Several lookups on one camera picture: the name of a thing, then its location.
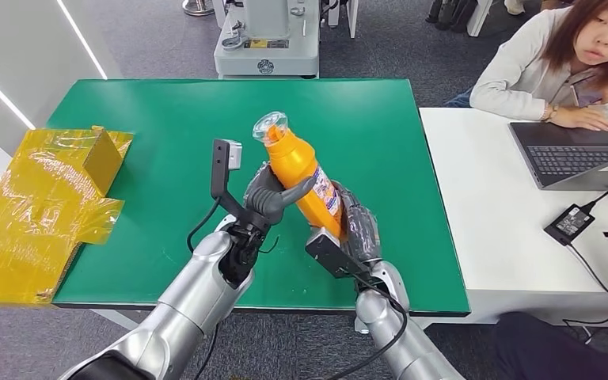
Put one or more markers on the person's right hand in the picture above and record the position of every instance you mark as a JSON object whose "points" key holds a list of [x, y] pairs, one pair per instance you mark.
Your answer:
{"points": [[582, 119]]}

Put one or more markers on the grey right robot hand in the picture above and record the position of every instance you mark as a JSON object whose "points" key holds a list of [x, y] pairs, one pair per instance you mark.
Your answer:
{"points": [[361, 231]]}

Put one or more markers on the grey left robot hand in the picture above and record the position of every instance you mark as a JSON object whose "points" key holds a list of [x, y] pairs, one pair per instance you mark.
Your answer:
{"points": [[264, 199]]}

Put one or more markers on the orange plastic bottle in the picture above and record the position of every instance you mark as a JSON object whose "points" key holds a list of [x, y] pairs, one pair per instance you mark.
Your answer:
{"points": [[293, 157]]}

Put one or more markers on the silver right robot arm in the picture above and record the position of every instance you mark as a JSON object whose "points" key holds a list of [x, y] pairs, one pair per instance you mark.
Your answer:
{"points": [[403, 346]]}

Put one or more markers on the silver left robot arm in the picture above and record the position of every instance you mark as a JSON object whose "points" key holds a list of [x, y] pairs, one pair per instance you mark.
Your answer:
{"points": [[199, 299]]}

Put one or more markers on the grey laptop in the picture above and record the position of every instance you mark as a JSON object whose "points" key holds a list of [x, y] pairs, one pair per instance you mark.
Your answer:
{"points": [[571, 157]]}

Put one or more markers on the person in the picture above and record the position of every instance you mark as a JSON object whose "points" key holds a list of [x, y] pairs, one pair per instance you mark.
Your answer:
{"points": [[519, 73]]}

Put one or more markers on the white table foot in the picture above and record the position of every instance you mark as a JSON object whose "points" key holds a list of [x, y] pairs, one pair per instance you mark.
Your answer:
{"points": [[359, 328], [110, 316], [423, 321]]}

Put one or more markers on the black power adapter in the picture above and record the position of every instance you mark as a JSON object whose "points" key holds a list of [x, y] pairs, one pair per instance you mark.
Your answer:
{"points": [[569, 224]]}

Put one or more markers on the green table mat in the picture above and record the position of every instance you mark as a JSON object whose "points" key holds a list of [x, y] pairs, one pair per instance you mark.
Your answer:
{"points": [[178, 131]]}

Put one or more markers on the white desk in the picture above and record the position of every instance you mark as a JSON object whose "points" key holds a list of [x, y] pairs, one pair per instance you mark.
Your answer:
{"points": [[482, 210]]}

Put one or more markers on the grey machine base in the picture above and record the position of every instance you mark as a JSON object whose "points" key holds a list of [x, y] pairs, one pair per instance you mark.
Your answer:
{"points": [[267, 57]]}

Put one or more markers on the white furniture leg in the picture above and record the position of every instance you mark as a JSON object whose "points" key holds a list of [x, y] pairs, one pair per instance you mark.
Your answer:
{"points": [[478, 18]]}

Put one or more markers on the black bags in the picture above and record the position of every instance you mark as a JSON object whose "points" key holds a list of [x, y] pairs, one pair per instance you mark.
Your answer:
{"points": [[453, 13]]}

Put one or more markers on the chrome round stand base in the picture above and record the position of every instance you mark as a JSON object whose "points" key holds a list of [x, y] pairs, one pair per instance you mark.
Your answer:
{"points": [[197, 8]]}

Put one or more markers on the white upright panel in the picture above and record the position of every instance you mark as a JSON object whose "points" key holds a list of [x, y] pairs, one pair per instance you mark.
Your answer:
{"points": [[351, 15]]}

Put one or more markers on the yellow taped cardboard box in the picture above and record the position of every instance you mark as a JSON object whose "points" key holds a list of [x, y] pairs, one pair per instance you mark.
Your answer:
{"points": [[36, 210]]}

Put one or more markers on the black seat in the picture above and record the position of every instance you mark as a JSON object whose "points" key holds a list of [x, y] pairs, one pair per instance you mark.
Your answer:
{"points": [[555, 351]]}

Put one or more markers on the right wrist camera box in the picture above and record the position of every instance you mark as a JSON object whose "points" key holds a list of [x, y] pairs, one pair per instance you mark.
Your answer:
{"points": [[335, 254]]}

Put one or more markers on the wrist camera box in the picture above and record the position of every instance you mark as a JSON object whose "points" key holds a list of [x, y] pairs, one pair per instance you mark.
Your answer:
{"points": [[220, 168], [335, 254]]}

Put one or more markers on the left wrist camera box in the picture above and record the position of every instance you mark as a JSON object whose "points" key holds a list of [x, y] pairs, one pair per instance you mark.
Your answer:
{"points": [[220, 168]]}

